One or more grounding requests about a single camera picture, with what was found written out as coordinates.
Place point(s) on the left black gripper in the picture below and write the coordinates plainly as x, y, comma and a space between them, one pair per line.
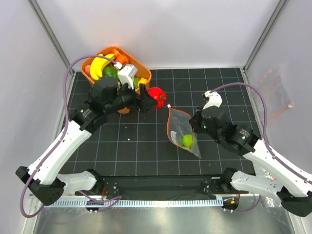
146, 102

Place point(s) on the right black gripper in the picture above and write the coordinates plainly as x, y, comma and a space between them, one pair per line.
195, 121

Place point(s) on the red bell pepper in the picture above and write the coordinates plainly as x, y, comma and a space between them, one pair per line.
159, 95

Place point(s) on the light green round fruit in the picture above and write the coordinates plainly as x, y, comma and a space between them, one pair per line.
187, 141

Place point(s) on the orange plastic basket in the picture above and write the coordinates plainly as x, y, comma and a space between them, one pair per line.
110, 53

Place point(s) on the clear zip bag red zipper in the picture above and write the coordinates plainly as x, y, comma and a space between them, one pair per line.
178, 126

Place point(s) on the small orange pumpkin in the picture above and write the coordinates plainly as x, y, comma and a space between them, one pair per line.
122, 59

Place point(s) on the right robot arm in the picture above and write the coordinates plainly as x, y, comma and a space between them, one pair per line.
245, 142

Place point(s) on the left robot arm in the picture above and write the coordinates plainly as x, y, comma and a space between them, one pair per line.
43, 177

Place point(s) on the spare zip bags pile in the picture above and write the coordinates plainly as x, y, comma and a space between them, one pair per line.
277, 186

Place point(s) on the yellow lemon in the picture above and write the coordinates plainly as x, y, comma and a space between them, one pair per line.
141, 81

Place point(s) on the black grid mat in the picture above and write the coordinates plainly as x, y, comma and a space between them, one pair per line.
136, 144

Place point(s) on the green bell pepper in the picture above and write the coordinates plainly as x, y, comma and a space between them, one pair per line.
110, 71

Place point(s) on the yellow banana bunch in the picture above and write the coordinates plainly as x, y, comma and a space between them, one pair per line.
97, 67

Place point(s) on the pink peach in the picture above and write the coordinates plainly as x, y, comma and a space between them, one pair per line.
87, 70

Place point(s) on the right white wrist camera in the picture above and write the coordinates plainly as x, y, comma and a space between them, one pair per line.
212, 99

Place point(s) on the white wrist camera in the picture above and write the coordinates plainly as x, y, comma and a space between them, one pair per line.
126, 75
212, 99

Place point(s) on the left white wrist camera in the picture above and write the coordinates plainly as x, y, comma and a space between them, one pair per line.
126, 75

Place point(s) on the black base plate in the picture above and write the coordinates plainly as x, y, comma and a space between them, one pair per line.
163, 187

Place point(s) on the slotted cable duct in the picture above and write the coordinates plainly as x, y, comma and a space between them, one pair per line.
83, 202

